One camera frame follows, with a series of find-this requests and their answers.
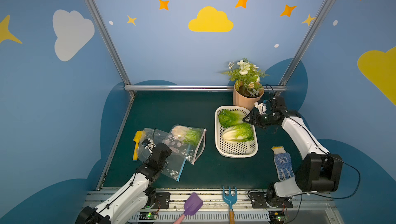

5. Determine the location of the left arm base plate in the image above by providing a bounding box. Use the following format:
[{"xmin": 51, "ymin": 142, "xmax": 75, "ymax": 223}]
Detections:
[{"xmin": 144, "ymin": 192, "xmax": 171, "ymax": 210}]

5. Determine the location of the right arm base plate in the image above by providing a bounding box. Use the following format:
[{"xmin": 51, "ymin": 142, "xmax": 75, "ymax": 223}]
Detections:
[{"xmin": 247, "ymin": 191, "xmax": 293, "ymax": 209}]

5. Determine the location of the teal toy garden rake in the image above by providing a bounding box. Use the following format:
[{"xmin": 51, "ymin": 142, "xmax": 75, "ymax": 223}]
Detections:
[{"xmin": 222, "ymin": 186, "xmax": 238, "ymax": 224}]

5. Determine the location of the potted artificial flower plant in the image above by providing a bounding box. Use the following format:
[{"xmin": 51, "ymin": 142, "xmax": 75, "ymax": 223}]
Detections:
[{"xmin": 222, "ymin": 58, "xmax": 268, "ymax": 111}]

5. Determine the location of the yellow toy spatula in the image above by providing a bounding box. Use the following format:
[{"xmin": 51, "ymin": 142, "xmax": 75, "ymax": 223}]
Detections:
[{"xmin": 133, "ymin": 131, "xmax": 145, "ymax": 161}]

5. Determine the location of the white perforated plastic basket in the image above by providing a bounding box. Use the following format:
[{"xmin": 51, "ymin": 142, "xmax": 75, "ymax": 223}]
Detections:
[{"xmin": 215, "ymin": 106, "xmax": 258, "ymax": 158}]

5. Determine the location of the blue patterned glove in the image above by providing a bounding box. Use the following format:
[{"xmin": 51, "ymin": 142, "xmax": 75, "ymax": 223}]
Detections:
[{"xmin": 272, "ymin": 146, "xmax": 295, "ymax": 181}]

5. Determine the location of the aluminium back frame rail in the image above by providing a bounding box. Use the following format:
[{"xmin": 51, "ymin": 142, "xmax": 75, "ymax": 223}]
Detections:
[{"xmin": 125, "ymin": 84, "xmax": 287, "ymax": 93}]

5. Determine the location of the green chinese cabbage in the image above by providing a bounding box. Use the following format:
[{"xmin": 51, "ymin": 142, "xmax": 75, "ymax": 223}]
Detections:
[
  {"xmin": 218, "ymin": 109, "xmax": 246, "ymax": 128},
  {"xmin": 222, "ymin": 123, "xmax": 254, "ymax": 143},
  {"xmin": 171, "ymin": 125, "xmax": 203, "ymax": 147}
]

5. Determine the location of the right circuit board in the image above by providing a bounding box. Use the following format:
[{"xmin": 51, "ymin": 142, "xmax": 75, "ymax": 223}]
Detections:
[{"xmin": 269, "ymin": 212, "xmax": 287, "ymax": 224}]

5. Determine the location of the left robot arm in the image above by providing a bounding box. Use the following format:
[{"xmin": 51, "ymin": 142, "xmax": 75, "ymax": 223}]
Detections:
[{"xmin": 75, "ymin": 143, "xmax": 172, "ymax": 224}]

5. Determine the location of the pink-dotted bag of cabbages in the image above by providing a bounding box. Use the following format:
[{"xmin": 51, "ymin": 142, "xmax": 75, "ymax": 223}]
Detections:
[{"xmin": 163, "ymin": 125, "xmax": 207, "ymax": 165}]

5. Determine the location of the left circuit board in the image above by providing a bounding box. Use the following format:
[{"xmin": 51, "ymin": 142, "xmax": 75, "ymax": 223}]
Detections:
[{"xmin": 138, "ymin": 212, "xmax": 158, "ymax": 222}]

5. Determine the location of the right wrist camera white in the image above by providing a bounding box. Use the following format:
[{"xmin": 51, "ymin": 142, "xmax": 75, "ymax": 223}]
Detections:
[{"xmin": 255, "ymin": 100, "xmax": 267, "ymax": 115}]

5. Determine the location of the circuit board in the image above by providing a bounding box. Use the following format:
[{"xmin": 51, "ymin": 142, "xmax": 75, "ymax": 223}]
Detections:
[
  {"xmin": 138, "ymin": 212, "xmax": 158, "ymax": 222},
  {"xmin": 269, "ymin": 212, "xmax": 287, "ymax": 224}
]

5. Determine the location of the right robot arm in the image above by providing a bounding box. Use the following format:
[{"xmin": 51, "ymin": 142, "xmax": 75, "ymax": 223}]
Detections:
[{"xmin": 243, "ymin": 96, "xmax": 343, "ymax": 208}]

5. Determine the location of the clear zip-top bag blue seal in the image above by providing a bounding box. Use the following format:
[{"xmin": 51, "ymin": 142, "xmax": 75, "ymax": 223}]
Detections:
[{"xmin": 137, "ymin": 128, "xmax": 191, "ymax": 182}]

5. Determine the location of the purple toy shovel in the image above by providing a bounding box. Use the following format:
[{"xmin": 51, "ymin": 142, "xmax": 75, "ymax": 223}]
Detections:
[{"xmin": 174, "ymin": 192, "xmax": 203, "ymax": 224}]

